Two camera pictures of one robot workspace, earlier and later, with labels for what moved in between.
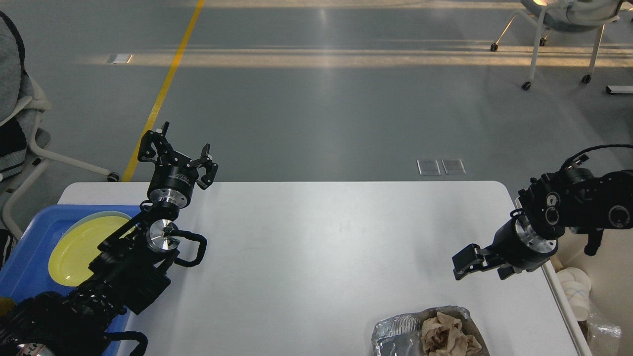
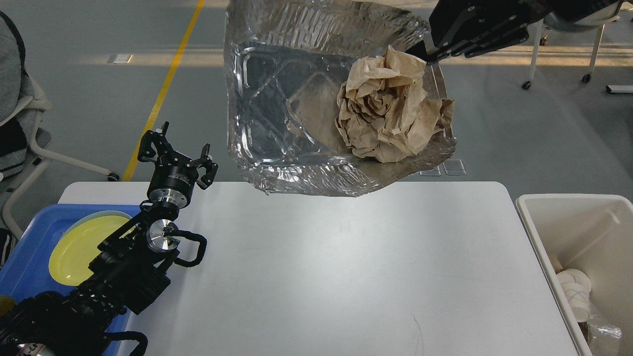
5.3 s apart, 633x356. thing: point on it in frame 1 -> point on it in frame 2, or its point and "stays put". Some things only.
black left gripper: x=172 y=181 stays put
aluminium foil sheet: x=401 y=335 -> x=286 y=63
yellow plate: x=69 y=261 stays put
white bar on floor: x=619 y=89 stays put
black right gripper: x=514 y=244 -> x=472 y=27
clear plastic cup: x=578 y=294 stays put
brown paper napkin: x=442 y=335 -> x=383 y=111
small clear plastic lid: x=453 y=166 stays put
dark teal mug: x=6 y=305 stays put
